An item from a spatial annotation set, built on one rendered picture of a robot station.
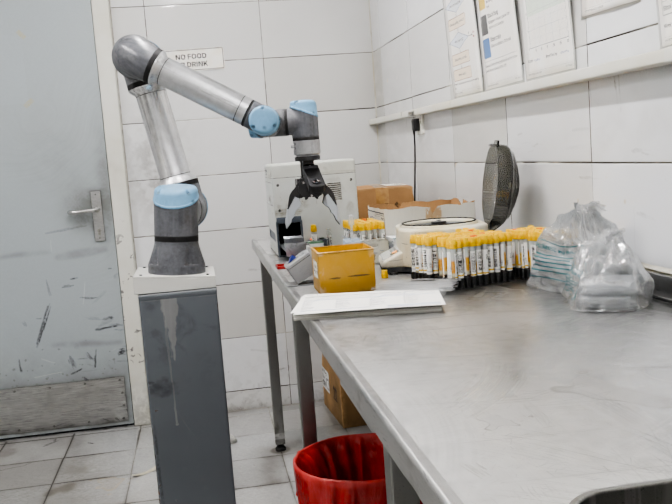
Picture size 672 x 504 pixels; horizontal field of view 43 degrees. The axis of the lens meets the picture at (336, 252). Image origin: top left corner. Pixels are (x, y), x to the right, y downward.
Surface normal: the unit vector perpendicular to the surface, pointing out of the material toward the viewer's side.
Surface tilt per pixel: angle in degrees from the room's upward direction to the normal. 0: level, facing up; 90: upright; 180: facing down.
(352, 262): 90
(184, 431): 90
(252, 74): 90
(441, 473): 0
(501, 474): 0
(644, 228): 90
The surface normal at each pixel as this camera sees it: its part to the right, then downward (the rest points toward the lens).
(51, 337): 0.16, 0.11
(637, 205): -0.98, 0.09
